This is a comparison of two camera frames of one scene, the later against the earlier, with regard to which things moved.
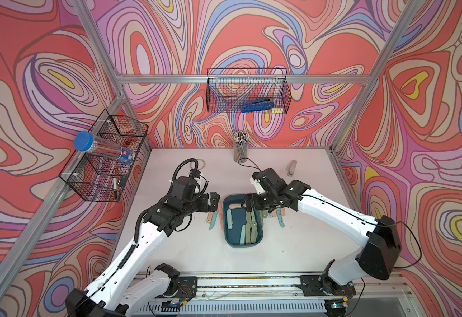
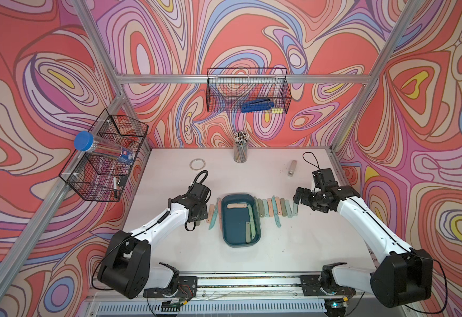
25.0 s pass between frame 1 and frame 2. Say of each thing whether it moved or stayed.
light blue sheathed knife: moved
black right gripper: moved
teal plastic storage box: stayed
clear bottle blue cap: stayed
